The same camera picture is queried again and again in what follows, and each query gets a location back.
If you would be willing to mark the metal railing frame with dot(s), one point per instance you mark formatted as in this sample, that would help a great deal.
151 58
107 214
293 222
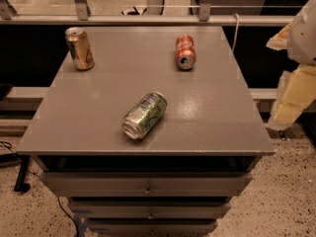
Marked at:
150 12

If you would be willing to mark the black stand leg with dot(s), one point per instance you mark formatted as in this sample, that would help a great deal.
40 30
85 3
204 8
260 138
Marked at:
21 186

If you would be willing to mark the orange gold soda can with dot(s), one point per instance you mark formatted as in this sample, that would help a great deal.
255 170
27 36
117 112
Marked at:
79 47

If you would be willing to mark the grey drawer cabinet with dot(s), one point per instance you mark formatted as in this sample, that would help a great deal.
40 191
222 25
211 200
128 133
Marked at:
156 138

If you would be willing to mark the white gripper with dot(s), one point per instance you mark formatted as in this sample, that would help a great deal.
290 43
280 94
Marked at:
304 39

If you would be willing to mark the green soda can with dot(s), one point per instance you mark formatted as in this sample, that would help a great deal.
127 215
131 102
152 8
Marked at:
144 115

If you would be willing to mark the red soda can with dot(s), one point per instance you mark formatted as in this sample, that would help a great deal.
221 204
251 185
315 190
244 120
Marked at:
185 52

